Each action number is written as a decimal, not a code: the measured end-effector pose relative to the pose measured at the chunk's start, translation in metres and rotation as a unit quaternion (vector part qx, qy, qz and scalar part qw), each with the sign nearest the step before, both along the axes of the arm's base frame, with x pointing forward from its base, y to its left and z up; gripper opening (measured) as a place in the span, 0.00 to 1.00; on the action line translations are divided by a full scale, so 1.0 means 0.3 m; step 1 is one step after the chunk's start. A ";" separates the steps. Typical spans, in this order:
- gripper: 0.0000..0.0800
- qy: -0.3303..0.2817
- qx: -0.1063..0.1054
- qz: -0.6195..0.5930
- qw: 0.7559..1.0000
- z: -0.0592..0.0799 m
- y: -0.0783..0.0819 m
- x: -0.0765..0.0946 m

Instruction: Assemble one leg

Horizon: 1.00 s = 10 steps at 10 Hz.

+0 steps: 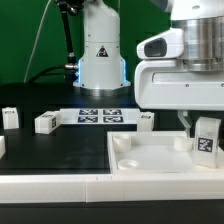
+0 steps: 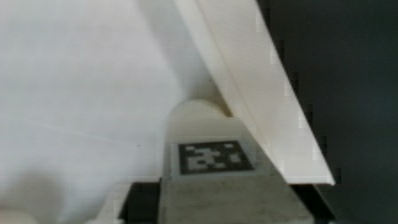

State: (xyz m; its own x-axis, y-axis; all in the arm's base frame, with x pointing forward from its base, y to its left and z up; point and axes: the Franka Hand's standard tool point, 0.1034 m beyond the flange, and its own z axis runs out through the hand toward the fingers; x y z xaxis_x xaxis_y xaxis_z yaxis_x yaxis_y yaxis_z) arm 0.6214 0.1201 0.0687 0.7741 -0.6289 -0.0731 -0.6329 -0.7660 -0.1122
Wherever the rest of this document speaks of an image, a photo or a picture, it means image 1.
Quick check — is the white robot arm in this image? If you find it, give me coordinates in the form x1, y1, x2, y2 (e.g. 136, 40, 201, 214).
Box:
74, 0, 224, 128

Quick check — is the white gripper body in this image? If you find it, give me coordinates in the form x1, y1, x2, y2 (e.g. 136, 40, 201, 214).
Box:
134, 28, 224, 111

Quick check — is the white left fence piece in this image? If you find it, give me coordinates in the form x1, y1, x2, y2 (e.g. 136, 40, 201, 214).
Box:
0, 136, 5, 159

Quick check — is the grey thin cable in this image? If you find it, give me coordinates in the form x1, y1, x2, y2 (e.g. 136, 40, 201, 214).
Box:
23, 0, 53, 84

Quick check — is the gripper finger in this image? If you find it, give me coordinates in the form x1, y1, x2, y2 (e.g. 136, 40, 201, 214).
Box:
177, 110, 192, 136

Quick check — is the white front fence rail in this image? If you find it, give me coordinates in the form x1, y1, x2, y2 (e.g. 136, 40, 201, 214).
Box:
0, 173, 224, 204

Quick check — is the white base tag plate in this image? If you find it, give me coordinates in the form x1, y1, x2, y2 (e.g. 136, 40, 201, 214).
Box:
60, 108, 140, 125

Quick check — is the black cable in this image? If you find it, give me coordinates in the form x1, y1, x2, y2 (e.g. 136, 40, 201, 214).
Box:
27, 65, 80, 84

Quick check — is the white square tabletop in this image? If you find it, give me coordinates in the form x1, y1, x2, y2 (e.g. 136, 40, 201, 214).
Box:
107, 131, 224, 174

